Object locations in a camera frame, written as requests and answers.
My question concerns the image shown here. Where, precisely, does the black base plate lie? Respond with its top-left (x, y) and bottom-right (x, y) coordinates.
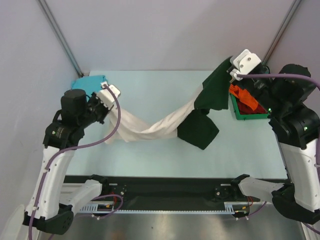
top-left (100, 183), bottom-right (127, 202)
top-left (214, 184), bottom-right (248, 202)

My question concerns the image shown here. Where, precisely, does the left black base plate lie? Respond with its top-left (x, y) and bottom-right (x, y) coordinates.
top-left (100, 183), bottom-right (127, 202)

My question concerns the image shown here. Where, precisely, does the red t-shirt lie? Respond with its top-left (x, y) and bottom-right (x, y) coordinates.
top-left (236, 99), bottom-right (267, 115)

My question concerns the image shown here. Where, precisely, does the orange t-shirt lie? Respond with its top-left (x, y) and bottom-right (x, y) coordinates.
top-left (229, 84), bottom-right (259, 111)

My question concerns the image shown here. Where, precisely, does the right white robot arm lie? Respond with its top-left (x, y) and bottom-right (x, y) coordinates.
top-left (230, 64), bottom-right (320, 225)

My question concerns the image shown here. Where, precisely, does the slotted cable duct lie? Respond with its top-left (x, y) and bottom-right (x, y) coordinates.
top-left (78, 200), bottom-right (249, 214)

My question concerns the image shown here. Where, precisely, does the green plastic bin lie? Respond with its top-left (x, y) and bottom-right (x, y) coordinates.
top-left (229, 92), bottom-right (268, 121)

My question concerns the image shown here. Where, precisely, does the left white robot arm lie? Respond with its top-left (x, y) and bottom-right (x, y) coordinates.
top-left (23, 85), bottom-right (120, 239)

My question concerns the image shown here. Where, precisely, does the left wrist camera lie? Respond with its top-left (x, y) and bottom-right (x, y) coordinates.
top-left (96, 81), bottom-right (121, 110)

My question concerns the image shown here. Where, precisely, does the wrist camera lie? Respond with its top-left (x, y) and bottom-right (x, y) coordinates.
top-left (227, 49), bottom-right (262, 81)
top-left (96, 81), bottom-right (121, 110)

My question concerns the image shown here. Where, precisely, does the aluminium front rail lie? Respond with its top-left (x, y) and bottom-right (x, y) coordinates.
top-left (35, 182), bottom-right (310, 205)

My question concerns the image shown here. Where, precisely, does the aluminium corner post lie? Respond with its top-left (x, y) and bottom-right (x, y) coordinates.
top-left (36, 0), bottom-right (84, 78)
top-left (262, 0), bottom-right (304, 64)

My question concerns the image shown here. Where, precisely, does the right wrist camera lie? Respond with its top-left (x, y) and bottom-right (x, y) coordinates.
top-left (227, 49), bottom-right (262, 81)

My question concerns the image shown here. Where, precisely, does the right aluminium corner post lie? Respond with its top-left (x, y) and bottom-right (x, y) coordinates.
top-left (262, 0), bottom-right (304, 64)

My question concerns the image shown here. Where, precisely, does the left aluminium corner post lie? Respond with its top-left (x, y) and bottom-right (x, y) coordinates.
top-left (36, 0), bottom-right (84, 78)

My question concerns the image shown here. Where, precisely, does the folded teal t-shirt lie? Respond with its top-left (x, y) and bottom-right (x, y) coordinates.
top-left (71, 75), bottom-right (108, 96)

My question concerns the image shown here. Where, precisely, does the white and green t-shirt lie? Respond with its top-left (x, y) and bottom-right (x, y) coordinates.
top-left (105, 58), bottom-right (231, 150)

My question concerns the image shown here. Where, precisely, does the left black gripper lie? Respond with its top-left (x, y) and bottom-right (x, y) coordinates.
top-left (79, 90), bottom-right (115, 127)

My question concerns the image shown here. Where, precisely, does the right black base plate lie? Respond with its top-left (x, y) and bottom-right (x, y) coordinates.
top-left (214, 184), bottom-right (248, 202)

